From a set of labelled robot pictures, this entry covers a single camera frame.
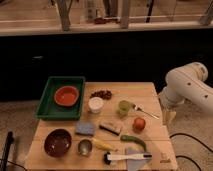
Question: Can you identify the red apple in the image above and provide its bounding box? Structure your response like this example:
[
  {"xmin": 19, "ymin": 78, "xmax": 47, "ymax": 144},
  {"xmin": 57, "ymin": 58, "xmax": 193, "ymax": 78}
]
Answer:
[{"xmin": 132, "ymin": 117, "xmax": 146, "ymax": 131}]

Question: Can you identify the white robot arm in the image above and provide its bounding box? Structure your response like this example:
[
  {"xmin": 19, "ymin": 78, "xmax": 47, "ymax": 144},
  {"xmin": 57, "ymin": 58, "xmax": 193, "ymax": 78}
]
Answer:
[{"xmin": 159, "ymin": 62, "xmax": 213, "ymax": 125}]

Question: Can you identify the green plastic cup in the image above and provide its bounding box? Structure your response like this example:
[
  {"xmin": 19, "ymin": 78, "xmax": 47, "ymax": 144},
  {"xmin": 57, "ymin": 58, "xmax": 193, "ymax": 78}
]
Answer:
[{"xmin": 118, "ymin": 100, "xmax": 131, "ymax": 116}]

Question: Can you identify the small metal cup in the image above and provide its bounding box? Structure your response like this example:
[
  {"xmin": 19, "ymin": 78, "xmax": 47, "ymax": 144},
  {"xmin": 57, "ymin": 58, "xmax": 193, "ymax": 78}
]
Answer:
[{"xmin": 78, "ymin": 139, "xmax": 93, "ymax": 156}]

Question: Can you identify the green chili pepper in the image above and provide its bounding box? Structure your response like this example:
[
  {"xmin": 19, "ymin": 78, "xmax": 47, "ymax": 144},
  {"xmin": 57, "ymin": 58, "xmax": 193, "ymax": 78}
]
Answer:
[{"xmin": 120, "ymin": 135, "xmax": 147, "ymax": 151}]

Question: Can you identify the yellow corn cob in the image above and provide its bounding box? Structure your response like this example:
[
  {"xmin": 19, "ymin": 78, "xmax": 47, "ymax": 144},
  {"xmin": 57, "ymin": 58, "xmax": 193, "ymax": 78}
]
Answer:
[{"xmin": 92, "ymin": 138, "xmax": 117, "ymax": 151}]

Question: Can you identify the blue sponge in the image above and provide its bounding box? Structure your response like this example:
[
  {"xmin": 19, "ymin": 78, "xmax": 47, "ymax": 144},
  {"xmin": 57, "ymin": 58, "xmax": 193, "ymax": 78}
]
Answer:
[{"xmin": 75, "ymin": 122, "xmax": 95, "ymax": 136}]

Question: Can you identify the orange bowl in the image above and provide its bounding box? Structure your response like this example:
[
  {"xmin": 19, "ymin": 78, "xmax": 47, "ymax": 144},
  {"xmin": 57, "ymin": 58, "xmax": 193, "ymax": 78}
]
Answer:
[{"xmin": 54, "ymin": 86, "xmax": 79, "ymax": 107}]

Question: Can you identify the green plastic tray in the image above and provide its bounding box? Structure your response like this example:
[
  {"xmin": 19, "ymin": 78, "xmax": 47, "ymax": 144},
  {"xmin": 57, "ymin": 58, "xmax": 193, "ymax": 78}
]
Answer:
[{"xmin": 36, "ymin": 76, "xmax": 85, "ymax": 121}]

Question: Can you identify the dark brown bowl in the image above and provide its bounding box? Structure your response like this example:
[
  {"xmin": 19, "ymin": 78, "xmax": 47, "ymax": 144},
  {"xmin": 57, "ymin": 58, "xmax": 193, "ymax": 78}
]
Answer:
[{"xmin": 44, "ymin": 129, "xmax": 72, "ymax": 158}]

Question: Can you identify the red object on shelf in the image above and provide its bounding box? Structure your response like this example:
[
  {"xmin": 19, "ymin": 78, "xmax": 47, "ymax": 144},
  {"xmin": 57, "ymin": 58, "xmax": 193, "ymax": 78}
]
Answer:
[{"xmin": 93, "ymin": 17, "xmax": 120, "ymax": 25}]

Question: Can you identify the black pole stand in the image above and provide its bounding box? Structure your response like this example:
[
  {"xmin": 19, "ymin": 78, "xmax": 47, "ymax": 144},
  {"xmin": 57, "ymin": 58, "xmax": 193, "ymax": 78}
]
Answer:
[{"xmin": 0, "ymin": 131, "xmax": 14, "ymax": 171}]

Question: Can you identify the black cable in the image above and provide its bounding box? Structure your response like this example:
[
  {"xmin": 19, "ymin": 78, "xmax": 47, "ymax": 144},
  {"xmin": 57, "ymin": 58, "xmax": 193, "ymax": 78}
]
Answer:
[{"xmin": 169, "ymin": 132, "xmax": 213, "ymax": 171}]

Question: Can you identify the white handled dish brush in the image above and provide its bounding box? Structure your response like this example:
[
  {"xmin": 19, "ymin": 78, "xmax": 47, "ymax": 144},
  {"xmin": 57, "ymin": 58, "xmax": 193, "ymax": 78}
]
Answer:
[{"xmin": 103, "ymin": 152, "xmax": 152, "ymax": 165}]

